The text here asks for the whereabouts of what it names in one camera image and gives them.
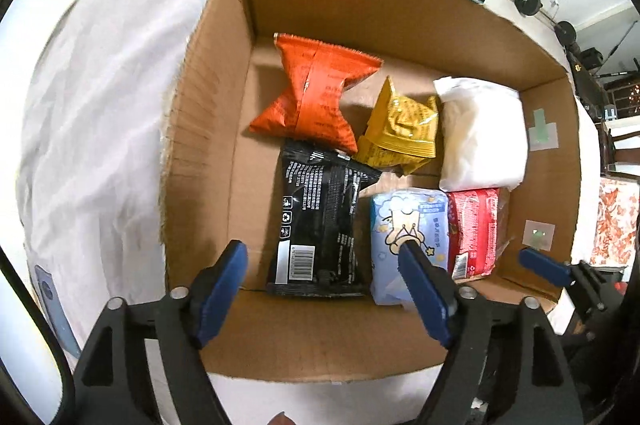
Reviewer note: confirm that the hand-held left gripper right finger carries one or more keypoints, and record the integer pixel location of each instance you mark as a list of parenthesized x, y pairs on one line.
[(425, 295)]

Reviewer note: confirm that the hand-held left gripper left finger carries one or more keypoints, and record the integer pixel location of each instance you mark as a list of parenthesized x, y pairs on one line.
[(222, 295)]

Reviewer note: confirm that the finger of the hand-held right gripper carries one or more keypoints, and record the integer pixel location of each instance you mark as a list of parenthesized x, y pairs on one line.
[(545, 264)]

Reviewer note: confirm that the light blue tissue packet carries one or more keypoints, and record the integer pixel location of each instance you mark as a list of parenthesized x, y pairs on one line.
[(390, 245)]

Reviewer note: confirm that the red tissue packet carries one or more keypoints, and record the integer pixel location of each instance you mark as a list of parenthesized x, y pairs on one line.
[(475, 225)]

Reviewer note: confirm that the black snack packet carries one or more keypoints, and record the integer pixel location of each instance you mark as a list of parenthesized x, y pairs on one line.
[(320, 215)]

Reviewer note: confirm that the white soft packet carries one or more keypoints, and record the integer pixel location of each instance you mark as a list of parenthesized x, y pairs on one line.
[(480, 135)]

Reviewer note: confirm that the yellow snack packet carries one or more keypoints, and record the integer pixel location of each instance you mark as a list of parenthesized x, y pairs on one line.
[(402, 130)]

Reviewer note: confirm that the orange snack packet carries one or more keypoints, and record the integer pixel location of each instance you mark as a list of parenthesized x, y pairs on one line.
[(312, 90)]

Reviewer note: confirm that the cardboard box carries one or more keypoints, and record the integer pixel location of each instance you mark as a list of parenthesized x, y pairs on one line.
[(320, 5)]

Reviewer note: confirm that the orange floral cloth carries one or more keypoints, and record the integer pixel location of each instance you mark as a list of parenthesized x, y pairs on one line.
[(617, 225)]

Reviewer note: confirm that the wooden chair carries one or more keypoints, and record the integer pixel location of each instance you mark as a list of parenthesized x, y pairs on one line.
[(620, 140)]

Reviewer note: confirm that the blue smartphone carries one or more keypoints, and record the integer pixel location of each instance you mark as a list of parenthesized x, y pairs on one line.
[(55, 310)]

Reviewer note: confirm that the black exercise equipment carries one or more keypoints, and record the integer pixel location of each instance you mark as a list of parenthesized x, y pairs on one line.
[(595, 60)]

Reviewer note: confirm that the short barbell with black plates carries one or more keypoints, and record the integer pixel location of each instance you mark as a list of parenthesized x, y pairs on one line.
[(527, 0)]

